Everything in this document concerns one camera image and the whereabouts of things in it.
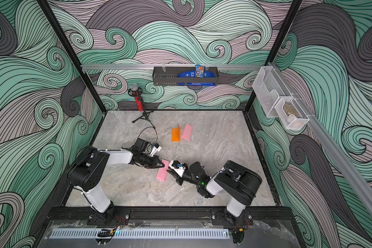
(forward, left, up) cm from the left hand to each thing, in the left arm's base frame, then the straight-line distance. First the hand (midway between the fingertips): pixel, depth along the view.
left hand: (163, 164), depth 89 cm
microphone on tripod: (+42, +20, +21) cm, 51 cm away
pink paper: (-5, 0, 0) cm, 5 cm away
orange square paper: (+24, -6, -3) cm, 25 cm away
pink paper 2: (+25, -14, -1) cm, 29 cm away
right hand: (-4, -4, +5) cm, 7 cm away
